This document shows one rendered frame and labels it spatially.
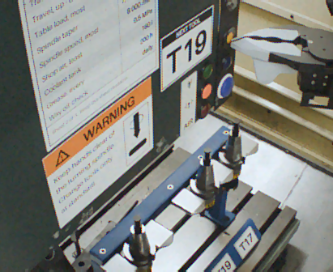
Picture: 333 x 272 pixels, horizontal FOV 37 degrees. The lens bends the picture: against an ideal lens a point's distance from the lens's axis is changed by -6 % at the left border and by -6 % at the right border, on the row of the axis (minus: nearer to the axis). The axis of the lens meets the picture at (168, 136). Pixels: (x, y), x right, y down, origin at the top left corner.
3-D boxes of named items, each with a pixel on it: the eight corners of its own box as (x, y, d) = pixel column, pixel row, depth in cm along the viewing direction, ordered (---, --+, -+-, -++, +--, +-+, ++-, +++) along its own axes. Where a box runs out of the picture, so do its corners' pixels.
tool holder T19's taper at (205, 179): (202, 172, 115) (204, 150, 110) (219, 181, 113) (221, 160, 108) (190, 184, 112) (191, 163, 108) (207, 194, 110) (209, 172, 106)
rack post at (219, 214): (236, 216, 146) (248, 142, 126) (225, 228, 143) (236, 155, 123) (207, 201, 151) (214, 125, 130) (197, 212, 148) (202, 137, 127)
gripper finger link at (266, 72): (227, 86, 66) (296, 93, 65) (230, 48, 62) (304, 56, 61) (228, 71, 69) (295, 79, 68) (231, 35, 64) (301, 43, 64)
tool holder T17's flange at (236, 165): (226, 149, 124) (227, 141, 122) (249, 159, 121) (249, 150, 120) (213, 165, 120) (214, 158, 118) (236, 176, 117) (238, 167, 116)
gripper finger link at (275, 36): (228, 72, 69) (296, 79, 68) (231, 35, 64) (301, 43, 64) (229, 58, 71) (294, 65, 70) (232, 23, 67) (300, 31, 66)
